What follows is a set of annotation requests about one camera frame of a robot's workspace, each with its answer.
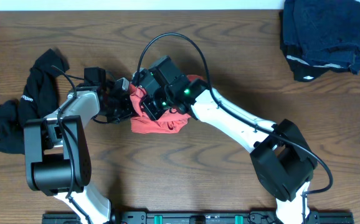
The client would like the red orange t-shirt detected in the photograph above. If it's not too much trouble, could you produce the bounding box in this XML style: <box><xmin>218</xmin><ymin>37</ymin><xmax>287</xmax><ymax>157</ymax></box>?
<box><xmin>129</xmin><ymin>83</ymin><xmax>191</xmax><ymax>134</ymax></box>

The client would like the black t-shirt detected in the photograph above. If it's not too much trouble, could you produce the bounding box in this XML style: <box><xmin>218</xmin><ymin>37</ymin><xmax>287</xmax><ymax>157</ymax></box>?
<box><xmin>0</xmin><ymin>49</ymin><xmax>69</xmax><ymax>154</ymax></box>

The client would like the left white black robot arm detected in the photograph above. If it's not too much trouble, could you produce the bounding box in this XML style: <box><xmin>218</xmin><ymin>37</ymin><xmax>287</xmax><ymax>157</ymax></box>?
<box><xmin>24</xmin><ymin>67</ymin><xmax>134</xmax><ymax>224</ymax></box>

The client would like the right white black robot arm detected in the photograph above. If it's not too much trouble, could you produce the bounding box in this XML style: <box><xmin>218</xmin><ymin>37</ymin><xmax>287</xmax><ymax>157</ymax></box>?
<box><xmin>131</xmin><ymin>56</ymin><xmax>318</xmax><ymax>223</ymax></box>

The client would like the folded black garment white print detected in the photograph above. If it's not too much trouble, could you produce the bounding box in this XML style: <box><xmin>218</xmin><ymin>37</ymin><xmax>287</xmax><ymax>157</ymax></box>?
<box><xmin>279</xmin><ymin>11</ymin><xmax>349</xmax><ymax>82</ymax></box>

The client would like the folded navy blue garment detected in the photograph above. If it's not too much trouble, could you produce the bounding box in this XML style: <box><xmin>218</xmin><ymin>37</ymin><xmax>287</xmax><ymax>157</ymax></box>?
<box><xmin>283</xmin><ymin>0</ymin><xmax>360</xmax><ymax>75</ymax></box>

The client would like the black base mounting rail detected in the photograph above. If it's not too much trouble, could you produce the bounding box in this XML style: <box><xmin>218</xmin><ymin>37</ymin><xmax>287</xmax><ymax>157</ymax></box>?
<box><xmin>41</xmin><ymin>210</ymin><xmax>354</xmax><ymax>224</ymax></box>

